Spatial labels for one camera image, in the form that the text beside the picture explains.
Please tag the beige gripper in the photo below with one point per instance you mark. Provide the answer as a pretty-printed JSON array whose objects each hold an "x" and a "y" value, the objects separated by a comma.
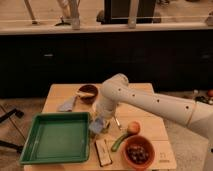
[{"x": 104, "y": 118}]

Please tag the blue sponge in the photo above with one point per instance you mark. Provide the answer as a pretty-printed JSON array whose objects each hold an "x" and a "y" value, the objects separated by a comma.
[{"x": 96, "y": 126}]

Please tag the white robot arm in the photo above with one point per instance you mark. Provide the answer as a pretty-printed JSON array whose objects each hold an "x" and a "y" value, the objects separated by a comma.
[{"x": 196, "y": 116}]

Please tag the green plastic tray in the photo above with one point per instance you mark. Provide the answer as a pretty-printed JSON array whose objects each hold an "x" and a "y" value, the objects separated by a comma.
[{"x": 57, "y": 138}]

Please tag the metal spoon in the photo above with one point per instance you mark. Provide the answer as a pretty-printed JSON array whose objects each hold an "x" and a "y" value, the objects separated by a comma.
[{"x": 118, "y": 123}]

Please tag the green cucumber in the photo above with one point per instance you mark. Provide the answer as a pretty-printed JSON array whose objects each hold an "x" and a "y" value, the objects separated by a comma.
[{"x": 117, "y": 143}]

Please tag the orange peach fruit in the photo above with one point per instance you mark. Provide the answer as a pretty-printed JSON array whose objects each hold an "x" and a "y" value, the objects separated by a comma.
[{"x": 133, "y": 128}]

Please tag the wooden spoon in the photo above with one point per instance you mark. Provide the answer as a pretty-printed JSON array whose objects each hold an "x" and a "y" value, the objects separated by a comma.
[{"x": 84, "y": 94}]

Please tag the dark brown bowl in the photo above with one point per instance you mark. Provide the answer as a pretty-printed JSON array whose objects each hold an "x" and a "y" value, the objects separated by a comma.
[{"x": 91, "y": 90}]

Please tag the black white eraser block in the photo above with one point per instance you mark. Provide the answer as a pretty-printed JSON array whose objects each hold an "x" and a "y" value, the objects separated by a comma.
[{"x": 102, "y": 152}]

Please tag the grey folded cloth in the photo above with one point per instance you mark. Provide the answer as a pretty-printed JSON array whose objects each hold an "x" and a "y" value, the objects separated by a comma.
[{"x": 67, "y": 105}]

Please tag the terracotta bowl with grapes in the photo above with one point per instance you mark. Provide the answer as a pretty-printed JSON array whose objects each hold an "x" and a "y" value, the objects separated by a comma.
[{"x": 138, "y": 152}]

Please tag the black chair base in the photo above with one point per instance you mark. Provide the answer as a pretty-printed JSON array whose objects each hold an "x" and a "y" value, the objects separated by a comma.
[{"x": 11, "y": 132}]

